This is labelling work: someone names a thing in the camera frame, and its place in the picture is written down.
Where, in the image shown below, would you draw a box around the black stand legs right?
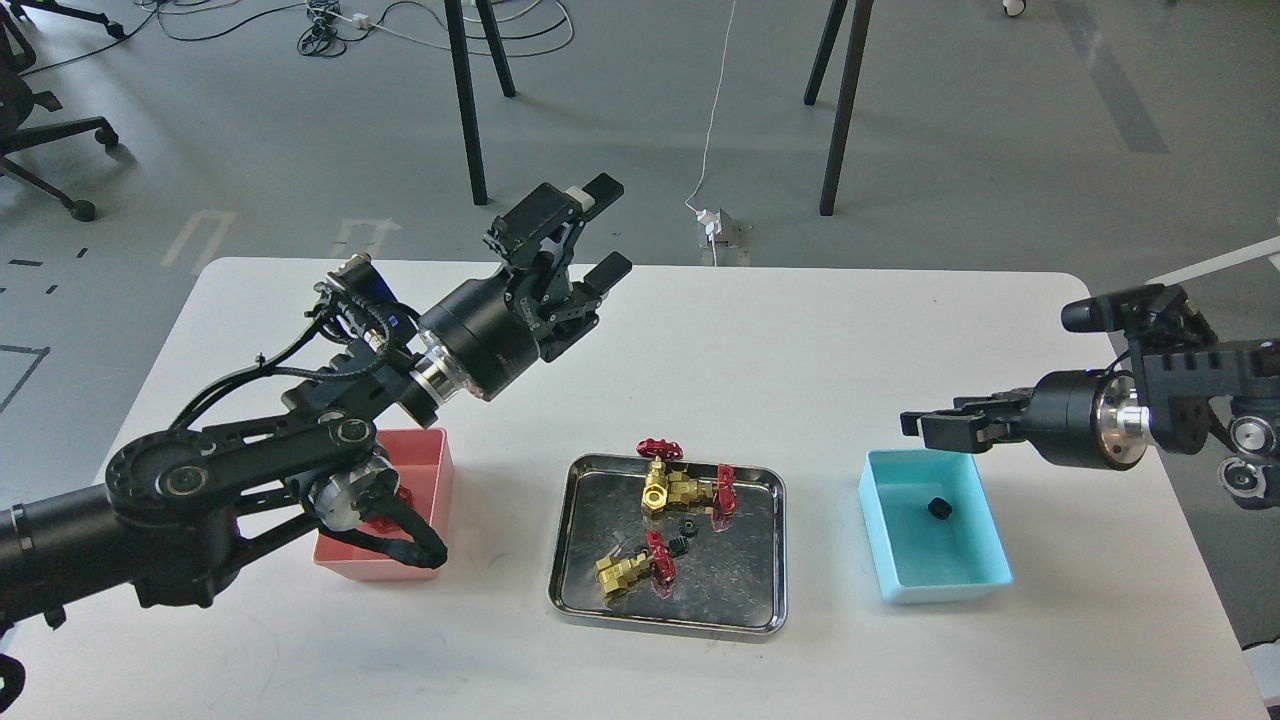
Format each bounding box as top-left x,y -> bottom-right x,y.
803,0 -> 876,217

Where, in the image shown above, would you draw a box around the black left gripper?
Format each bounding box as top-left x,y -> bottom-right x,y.
419,173 -> 634,401

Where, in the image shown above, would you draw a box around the stainless steel tray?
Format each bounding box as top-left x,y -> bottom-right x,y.
548,454 -> 787,635

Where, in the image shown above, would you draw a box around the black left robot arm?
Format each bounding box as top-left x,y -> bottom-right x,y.
1,174 -> 632,632

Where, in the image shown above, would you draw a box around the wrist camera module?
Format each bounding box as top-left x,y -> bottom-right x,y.
1060,283 -> 1219,354
308,252 -> 419,348

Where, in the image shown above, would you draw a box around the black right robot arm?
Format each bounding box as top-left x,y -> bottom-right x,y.
900,342 -> 1277,510

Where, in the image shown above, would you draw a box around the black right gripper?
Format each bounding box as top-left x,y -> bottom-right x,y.
899,370 -> 1146,471

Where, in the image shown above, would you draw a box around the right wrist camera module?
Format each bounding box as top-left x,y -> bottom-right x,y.
1060,283 -> 1219,354

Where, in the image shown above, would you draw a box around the black office chair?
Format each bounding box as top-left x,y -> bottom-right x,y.
0,0 -> 131,222

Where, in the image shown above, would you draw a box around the tangled black floor cables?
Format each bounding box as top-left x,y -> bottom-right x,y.
150,0 -> 576,59

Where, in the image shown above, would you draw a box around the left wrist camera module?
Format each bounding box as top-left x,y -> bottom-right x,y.
308,252 -> 419,348

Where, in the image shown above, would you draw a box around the white cable on floor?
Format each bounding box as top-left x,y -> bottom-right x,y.
685,0 -> 742,266

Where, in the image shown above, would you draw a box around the light blue plastic box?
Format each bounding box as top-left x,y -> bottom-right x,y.
858,448 -> 1014,603

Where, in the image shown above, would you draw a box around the brass double valve red handles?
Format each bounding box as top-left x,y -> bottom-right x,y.
635,438 -> 739,518

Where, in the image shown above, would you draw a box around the pink plastic box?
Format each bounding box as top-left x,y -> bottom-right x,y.
312,428 -> 453,582

